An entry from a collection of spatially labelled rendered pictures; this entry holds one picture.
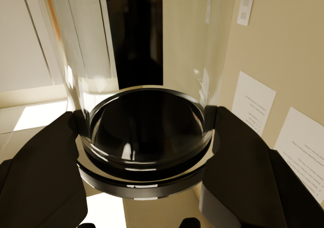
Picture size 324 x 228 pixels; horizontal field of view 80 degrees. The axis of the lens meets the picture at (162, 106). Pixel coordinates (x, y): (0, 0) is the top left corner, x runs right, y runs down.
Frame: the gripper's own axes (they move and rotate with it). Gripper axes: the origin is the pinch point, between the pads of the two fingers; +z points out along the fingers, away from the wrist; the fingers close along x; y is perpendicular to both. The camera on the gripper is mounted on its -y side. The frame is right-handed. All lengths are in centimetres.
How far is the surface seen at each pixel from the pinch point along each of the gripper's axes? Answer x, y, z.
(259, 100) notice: 42, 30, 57
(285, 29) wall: 43, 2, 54
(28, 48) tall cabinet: -145, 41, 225
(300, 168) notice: 49, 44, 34
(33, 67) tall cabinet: -147, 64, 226
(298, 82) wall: 46, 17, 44
